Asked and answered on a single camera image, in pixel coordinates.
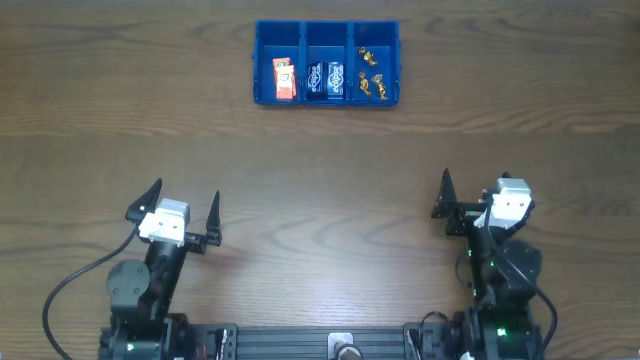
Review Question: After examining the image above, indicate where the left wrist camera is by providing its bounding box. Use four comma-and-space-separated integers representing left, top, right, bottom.
138, 198, 191, 247

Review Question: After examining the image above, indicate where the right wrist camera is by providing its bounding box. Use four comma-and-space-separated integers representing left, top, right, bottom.
473, 178, 533, 231

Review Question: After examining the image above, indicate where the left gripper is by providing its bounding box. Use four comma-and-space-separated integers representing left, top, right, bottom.
124, 178, 223, 255

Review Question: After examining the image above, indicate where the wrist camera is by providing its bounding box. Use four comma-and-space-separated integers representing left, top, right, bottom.
138, 198, 191, 247
473, 178, 533, 231

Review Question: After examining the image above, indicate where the mounting rail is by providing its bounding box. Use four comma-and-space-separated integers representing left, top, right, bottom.
99, 322, 544, 360

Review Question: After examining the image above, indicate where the blue tray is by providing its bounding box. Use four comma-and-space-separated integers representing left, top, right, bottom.
252, 18, 403, 108

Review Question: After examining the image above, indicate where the blue candy pack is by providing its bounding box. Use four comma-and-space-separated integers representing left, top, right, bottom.
327, 61, 346, 97
306, 61, 328, 97

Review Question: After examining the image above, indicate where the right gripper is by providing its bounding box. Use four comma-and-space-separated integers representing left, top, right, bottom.
431, 168, 513, 236

